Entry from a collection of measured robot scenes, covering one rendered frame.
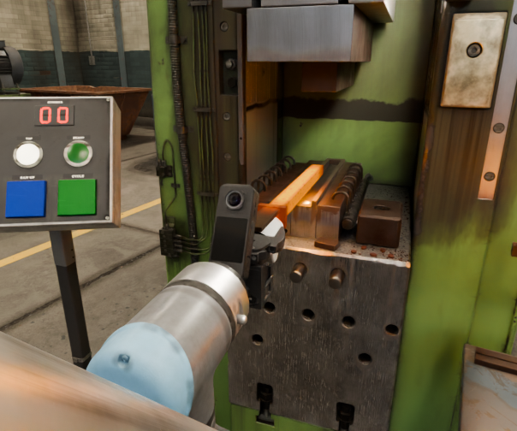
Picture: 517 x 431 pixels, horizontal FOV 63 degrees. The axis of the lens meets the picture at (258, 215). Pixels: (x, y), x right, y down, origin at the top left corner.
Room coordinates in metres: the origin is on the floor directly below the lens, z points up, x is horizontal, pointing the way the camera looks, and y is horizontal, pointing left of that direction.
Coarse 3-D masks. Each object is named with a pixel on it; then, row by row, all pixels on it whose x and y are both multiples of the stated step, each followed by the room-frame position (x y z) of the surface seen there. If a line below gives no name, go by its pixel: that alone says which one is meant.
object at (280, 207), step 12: (312, 168) 0.93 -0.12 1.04; (300, 180) 0.81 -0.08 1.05; (312, 180) 0.86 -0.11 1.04; (288, 192) 0.72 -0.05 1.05; (300, 192) 0.75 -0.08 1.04; (264, 204) 0.63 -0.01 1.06; (276, 204) 0.65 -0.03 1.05; (288, 204) 0.67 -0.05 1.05; (264, 216) 0.58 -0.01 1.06; (276, 216) 0.62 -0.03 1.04
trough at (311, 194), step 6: (330, 162) 1.22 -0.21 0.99; (336, 162) 1.22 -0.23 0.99; (324, 168) 1.15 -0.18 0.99; (330, 168) 1.17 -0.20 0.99; (324, 174) 1.10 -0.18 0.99; (318, 180) 1.04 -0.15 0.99; (324, 180) 1.04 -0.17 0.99; (312, 186) 0.99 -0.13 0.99; (318, 186) 0.99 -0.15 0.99; (306, 192) 0.94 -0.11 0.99; (312, 192) 0.94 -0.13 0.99; (306, 198) 0.89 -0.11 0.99; (312, 198) 0.89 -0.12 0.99; (300, 204) 0.85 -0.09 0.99; (306, 204) 0.85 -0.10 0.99
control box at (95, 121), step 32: (0, 128) 0.89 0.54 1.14; (32, 128) 0.90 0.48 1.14; (64, 128) 0.91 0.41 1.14; (96, 128) 0.91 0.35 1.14; (0, 160) 0.86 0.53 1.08; (64, 160) 0.87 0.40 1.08; (96, 160) 0.88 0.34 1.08; (0, 192) 0.83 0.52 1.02; (0, 224) 0.79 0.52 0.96; (32, 224) 0.80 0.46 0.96; (64, 224) 0.81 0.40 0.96; (96, 224) 0.82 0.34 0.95
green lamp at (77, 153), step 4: (76, 144) 0.89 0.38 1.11; (80, 144) 0.89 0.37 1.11; (68, 148) 0.88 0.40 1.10; (72, 148) 0.88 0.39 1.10; (76, 148) 0.88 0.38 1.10; (80, 148) 0.88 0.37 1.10; (84, 148) 0.88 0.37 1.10; (68, 152) 0.88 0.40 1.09; (72, 152) 0.88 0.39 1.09; (76, 152) 0.88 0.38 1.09; (80, 152) 0.88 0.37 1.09; (84, 152) 0.88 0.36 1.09; (88, 152) 0.88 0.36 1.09; (68, 156) 0.87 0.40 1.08; (72, 156) 0.87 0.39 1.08; (76, 156) 0.87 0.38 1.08; (80, 156) 0.87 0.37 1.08; (84, 156) 0.88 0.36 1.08; (72, 160) 0.87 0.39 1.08; (76, 160) 0.87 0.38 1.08; (80, 160) 0.87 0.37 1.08; (84, 160) 0.87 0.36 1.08
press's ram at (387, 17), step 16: (224, 0) 0.90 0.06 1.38; (240, 0) 0.89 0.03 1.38; (256, 0) 0.90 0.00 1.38; (272, 0) 0.86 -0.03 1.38; (288, 0) 0.85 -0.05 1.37; (304, 0) 0.85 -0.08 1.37; (320, 0) 0.84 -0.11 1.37; (336, 0) 0.83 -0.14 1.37; (352, 0) 0.82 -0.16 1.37; (368, 0) 0.81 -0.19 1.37; (384, 0) 0.81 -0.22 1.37; (368, 16) 1.04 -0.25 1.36; (384, 16) 1.04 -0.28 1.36
